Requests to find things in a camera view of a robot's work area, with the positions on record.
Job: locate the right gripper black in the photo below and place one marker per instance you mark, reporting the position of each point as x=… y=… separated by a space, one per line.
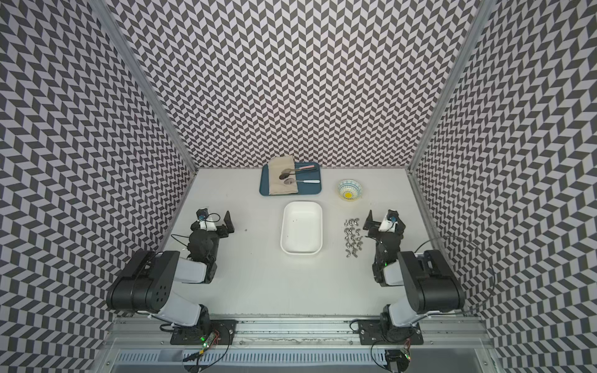
x=375 y=226

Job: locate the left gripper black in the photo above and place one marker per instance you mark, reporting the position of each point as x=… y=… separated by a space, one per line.
x=221 y=229

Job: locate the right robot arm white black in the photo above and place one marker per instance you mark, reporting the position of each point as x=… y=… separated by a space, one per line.
x=430 y=286

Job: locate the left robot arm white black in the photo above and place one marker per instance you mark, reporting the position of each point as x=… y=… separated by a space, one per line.
x=146 y=284

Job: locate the white storage box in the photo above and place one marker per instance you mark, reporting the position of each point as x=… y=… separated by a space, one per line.
x=302 y=228

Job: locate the patterned small bowl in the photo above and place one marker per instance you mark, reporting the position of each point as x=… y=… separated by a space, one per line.
x=349 y=190

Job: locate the blue tray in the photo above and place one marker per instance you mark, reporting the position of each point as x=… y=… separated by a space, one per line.
x=303 y=188

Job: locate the metal spoon dark bowl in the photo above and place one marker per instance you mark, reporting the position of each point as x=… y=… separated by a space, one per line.
x=288 y=173

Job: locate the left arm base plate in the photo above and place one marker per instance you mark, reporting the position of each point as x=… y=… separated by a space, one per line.
x=221 y=332

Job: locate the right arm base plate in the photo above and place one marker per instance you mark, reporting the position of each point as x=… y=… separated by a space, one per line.
x=376 y=332

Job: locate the metal spoon white handle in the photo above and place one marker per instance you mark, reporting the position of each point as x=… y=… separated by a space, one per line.
x=291 y=181

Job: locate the aluminium front rail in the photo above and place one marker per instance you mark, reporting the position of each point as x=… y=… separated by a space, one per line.
x=437 y=331

